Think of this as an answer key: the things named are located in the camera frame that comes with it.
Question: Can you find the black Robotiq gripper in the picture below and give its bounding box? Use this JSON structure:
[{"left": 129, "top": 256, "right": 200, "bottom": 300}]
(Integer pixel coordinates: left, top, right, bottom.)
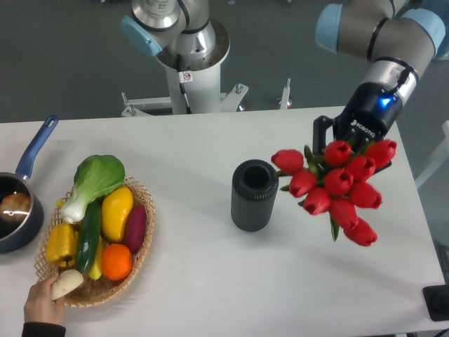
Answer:
[{"left": 312, "top": 82, "right": 400, "bottom": 175}]

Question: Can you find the red tulip bouquet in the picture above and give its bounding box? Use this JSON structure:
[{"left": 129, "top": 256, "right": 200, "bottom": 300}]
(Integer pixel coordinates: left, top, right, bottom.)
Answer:
[{"left": 271, "top": 140, "right": 397, "bottom": 246}]

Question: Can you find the woven wicker basket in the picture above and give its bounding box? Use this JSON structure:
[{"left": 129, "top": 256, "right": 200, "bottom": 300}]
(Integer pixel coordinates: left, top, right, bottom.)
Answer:
[{"left": 34, "top": 177, "right": 155, "bottom": 308}]

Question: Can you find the white steamed bun toy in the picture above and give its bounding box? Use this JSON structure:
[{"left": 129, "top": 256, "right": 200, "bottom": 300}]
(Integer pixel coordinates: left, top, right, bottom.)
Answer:
[{"left": 51, "top": 270, "right": 84, "bottom": 300}]

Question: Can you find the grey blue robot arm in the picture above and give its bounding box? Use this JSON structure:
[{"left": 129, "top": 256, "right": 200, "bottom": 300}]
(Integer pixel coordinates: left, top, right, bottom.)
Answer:
[{"left": 121, "top": 1, "right": 446, "bottom": 154}]

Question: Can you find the dark sleeve forearm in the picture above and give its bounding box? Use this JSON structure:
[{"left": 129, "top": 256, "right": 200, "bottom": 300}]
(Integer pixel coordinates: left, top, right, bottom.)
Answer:
[{"left": 22, "top": 322, "right": 66, "bottom": 337}]

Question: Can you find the dark grey ribbed vase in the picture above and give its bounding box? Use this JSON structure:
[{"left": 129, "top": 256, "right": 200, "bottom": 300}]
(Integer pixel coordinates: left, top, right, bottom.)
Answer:
[{"left": 231, "top": 159, "right": 279, "bottom": 232}]

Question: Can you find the person's bare hand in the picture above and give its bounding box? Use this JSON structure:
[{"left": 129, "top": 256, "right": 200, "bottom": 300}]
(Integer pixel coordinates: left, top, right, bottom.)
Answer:
[{"left": 24, "top": 276, "right": 65, "bottom": 325}]

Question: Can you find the blue translucent container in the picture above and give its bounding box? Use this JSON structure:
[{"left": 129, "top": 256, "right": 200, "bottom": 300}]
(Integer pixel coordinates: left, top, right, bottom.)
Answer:
[{"left": 434, "top": 0, "right": 449, "bottom": 60}]

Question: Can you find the black device at edge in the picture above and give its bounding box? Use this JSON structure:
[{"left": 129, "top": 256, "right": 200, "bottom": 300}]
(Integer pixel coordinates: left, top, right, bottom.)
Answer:
[{"left": 422, "top": 284, "right": 448, "bottom": 322}]

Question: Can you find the purple sweet potato toy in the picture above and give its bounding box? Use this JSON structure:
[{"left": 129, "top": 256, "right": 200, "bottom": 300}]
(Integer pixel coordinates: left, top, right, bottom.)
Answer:
[{"left": 123, "top": 204, "right": 147, "bottom": 253}]

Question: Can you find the yellow mango toy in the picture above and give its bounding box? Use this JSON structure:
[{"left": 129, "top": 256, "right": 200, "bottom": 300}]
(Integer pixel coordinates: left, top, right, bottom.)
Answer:
[{"left": 101, "top": 185, "right": 134, "bottom": 243}]

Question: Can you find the green bok choy toy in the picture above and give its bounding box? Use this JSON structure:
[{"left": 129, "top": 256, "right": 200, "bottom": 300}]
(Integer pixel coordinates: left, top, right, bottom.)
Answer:
[{"left": 60, "top": 154, "right": 125, "bottom": 224}]

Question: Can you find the orange fruit toy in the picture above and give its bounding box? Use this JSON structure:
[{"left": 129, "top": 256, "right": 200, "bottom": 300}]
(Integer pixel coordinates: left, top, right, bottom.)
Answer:
[{"left": 102, "top": 244, "right": 133, "bottom": 281}]

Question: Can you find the green cucumber toy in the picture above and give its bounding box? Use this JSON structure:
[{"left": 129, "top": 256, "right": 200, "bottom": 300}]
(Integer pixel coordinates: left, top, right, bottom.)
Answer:
[{"left": 75, "top": 200, "right": 102, "bottom": 274}]

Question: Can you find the yellow banana toy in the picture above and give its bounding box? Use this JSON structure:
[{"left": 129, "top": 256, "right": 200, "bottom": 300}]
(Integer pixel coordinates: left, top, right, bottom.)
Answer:
[{"left": 88, "top": 236, "right": 104, "bottom": 280}]

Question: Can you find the yellow bell pepper toy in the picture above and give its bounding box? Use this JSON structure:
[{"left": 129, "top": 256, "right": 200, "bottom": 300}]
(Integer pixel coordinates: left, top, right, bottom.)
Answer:
[{"left": 45, "top": 222, "right": 79, "bottom": 267}]

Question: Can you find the brown meat patty toy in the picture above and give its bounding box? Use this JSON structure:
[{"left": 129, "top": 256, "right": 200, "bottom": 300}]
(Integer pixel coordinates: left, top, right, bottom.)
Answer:
[{"left": 1, "top": 192, "right": 31, "bottom": 222}]

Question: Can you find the blue saucepan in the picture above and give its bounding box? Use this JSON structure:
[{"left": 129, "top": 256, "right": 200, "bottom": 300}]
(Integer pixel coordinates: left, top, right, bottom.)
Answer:
[{"left": 1, "top": 115, "right": 59, "bottom": 253}]

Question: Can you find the white frame at right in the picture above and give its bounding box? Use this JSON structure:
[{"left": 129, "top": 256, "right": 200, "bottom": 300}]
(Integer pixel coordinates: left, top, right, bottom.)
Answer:
[{"left": 415, "top": 121, "right": 448, "bottom": 189}]

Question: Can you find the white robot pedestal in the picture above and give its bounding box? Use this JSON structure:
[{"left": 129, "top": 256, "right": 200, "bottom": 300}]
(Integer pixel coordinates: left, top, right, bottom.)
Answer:
[{"left": 122, "top": 18, "right": 249, "bottom": 117}]

